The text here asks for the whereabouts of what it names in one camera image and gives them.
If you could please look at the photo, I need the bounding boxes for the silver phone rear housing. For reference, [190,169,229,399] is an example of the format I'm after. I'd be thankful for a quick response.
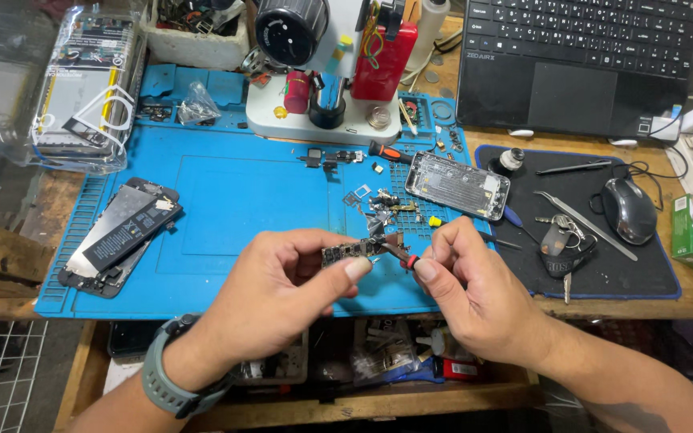
[405,150,511,222]

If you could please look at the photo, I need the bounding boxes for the red cylinder bottle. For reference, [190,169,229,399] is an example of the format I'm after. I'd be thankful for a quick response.
[283,70,311,115]

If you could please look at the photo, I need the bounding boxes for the white microscope stand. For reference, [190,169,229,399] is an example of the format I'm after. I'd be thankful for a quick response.
[244,0,404,147]

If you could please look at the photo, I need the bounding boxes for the pile of small metal parts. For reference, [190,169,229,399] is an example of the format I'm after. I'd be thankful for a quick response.
[359,188,421,238]

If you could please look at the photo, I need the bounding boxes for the black computer mouse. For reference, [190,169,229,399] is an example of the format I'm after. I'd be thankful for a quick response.
[600,177,659,245]

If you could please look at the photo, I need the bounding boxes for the phone screen assembly with battery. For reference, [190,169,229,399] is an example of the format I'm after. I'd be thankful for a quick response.
[58,177,184,298]

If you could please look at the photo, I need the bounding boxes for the yellow tipped screwdriver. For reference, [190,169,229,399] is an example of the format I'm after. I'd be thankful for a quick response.
[428,215,523,251]

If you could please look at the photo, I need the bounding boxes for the phone logic board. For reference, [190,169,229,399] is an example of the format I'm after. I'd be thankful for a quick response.
[321,233,404,269]

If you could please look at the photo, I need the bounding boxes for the orange black screwdriver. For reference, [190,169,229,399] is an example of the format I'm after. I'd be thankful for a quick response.
[368,140,415,166]

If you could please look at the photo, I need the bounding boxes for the metal shield frame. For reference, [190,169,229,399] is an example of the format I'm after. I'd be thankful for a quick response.
[343,183,373,207]

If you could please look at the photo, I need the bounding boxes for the black mouse pad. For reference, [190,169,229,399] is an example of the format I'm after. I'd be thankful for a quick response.
[474,144,682,300]

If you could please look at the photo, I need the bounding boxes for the person's right hand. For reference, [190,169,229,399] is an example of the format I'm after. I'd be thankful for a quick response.
[413,216,555,369]

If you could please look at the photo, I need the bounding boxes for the black laptop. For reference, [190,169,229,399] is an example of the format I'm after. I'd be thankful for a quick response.
[456,0,693,141]

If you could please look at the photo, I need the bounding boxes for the white plastic bottle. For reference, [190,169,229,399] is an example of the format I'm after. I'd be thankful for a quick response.
[405,0,452,72]

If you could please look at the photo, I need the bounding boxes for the clear plastic bag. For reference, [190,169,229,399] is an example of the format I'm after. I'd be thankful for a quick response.
[176,81,223,126]

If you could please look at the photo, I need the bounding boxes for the black flex cable part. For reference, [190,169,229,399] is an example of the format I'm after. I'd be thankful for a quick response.
[297,148,367,175]

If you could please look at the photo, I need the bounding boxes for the bunch of keys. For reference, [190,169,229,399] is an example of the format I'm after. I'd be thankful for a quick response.
[535,213,599,304]

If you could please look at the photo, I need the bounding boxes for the steel tweezers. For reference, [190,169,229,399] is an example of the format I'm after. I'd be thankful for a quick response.
[533,190,639,262]

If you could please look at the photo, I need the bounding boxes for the under-table shelf with clutter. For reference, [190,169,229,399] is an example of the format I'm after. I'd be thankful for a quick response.
[106,316,540,404]

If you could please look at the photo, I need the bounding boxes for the black tweezers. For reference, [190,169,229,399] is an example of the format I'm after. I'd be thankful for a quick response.
[535,159,613,176]

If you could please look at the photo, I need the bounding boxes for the white foam box of parts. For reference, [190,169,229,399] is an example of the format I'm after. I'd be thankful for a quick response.
[144,0,251,71]

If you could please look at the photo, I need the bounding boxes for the grey wrist watch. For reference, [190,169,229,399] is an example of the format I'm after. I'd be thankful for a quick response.
[141,313,236,420]

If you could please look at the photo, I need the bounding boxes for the small round black jar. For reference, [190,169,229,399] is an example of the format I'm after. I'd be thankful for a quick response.
[488,147,527,178]

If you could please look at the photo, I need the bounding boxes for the person's left hand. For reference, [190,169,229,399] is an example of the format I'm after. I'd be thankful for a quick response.
[192,228,374,369]

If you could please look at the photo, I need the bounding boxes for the blue silicone repair mat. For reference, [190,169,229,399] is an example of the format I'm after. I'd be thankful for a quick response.
[34,64,498,320]

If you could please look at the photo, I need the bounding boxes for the red black small tool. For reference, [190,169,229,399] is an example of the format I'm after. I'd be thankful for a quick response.
[377,237,421,271]

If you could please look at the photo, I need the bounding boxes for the blue handled screwdriver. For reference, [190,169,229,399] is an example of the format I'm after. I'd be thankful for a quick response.
[502,204,541,245]

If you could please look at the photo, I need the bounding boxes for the red container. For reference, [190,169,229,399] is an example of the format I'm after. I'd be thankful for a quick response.
[351,18,419,102]

